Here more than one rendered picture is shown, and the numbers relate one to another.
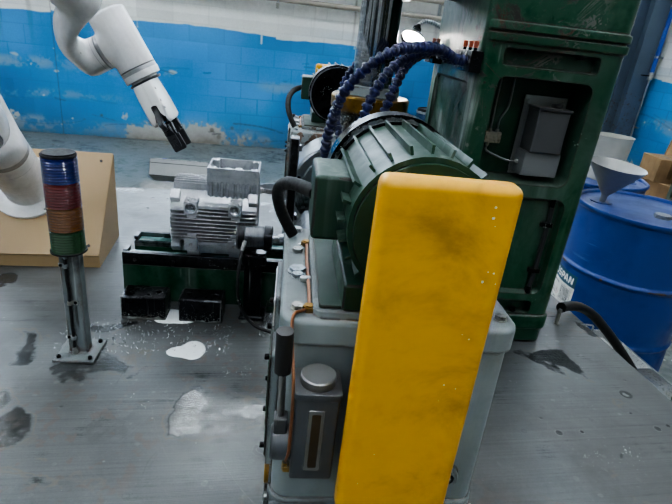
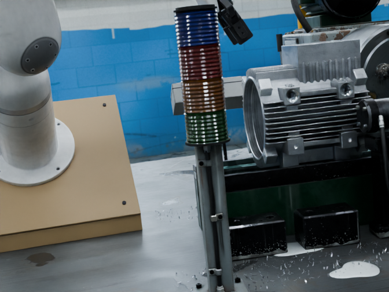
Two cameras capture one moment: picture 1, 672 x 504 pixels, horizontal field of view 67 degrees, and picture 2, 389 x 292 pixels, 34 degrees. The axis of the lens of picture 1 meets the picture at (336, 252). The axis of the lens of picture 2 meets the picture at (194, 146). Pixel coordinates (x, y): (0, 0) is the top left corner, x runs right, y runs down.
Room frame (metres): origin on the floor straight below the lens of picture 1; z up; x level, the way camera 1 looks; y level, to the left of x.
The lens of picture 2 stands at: (-0.03, 0.53, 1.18)
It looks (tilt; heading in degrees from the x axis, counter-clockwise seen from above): 9 degrees down; 359
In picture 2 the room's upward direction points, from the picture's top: 6 degrees counter-clockwise
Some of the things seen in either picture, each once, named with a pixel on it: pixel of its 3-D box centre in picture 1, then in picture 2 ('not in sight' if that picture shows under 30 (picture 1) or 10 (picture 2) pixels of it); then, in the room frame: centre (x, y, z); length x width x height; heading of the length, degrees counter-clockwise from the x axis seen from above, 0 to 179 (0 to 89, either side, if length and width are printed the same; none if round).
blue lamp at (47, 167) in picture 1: (59, 168); (197, 29); (0.86, 0.50, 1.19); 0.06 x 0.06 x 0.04
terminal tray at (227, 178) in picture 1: (234, 178); (320, 61); (1.19, 0.26, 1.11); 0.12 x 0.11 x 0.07; 98
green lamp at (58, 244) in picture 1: (67, 239); (206, 126); (0.86, 0.50, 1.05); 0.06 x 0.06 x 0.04
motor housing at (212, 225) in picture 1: (217, 214); (303, 112); (1.19, 0.30, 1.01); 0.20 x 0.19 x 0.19; 98
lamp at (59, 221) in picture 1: (65, 216); (203, 94); (0.86, 0.50, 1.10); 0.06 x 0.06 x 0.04
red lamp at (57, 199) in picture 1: (62, 193); (200, 62); (0.86, 0.50, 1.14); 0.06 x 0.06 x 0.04
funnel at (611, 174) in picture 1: (610, 189); not in sight; (2.32, -1.23, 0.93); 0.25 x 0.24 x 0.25; 102
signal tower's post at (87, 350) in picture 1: (70, 260); (209, 156); (0.86, 0.50, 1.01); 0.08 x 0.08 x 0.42; 7
